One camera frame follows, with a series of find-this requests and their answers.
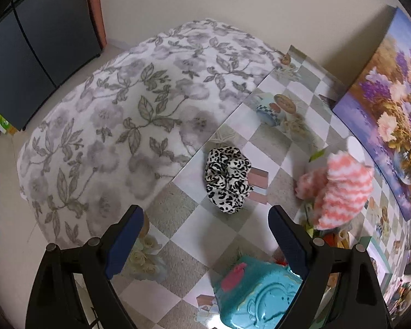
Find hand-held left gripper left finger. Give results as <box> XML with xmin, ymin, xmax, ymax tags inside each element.
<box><xmin>25</xmin><ymin>205</ymin><xmax>145</xmax><ymax>329</ymax></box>

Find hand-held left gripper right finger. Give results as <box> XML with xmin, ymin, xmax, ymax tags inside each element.
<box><xmin>268</xmin><ymin>205</ymin><xmax>389</xmax><ymax>329</ymax></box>

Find pink white fuzzy sock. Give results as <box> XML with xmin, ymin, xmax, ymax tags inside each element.
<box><xmin>295</xmin><ymin>151</ymin><xmax>375</xmax><ymax>231</ymax></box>

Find white box teal rim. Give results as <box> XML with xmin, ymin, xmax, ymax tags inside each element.
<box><xmin>366</xmin><ymin>242</ymin><xmax>395</xmax><ymax>295</ymax></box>

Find leopard print scrunchie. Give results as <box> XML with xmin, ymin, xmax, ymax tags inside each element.
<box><xmin>205</xmin><ymin>147</ymin><xmax>255</xmax><ymax>215</ymax></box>

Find teal plastic toy bucket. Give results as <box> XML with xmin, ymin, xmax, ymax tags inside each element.
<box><xmin>210</xmin><ymin>254</ymin><xmax>304</xmax><ymax>329</ymax></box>

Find grey floral blanket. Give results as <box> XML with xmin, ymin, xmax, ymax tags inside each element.
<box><xmin>16</xmin><ymin>19</ymin><xmax>286</xmax><ymax>247</ymax></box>

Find flower painting canvas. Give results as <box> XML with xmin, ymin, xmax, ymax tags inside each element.
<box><xmin>332</xmin><ymin>7</ymin><xmax>411</xmax><ymax>220</ymax></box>

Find green cartons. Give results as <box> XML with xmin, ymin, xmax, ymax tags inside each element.
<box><xmin>0</xmin><ymin>101</ymin><xmax>18</xmax><ymax>137</ymax></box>

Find dark cabinet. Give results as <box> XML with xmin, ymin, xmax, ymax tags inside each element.
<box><xmin>0</xmin><ymin>0</ymin><xmax>103</xmax><ymax>131</ymax></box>

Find orange door frame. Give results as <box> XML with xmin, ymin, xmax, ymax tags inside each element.
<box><xmin>83</xmin><ymin>0</ymin><xmax>105</xmax><ymax>51</ymax></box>

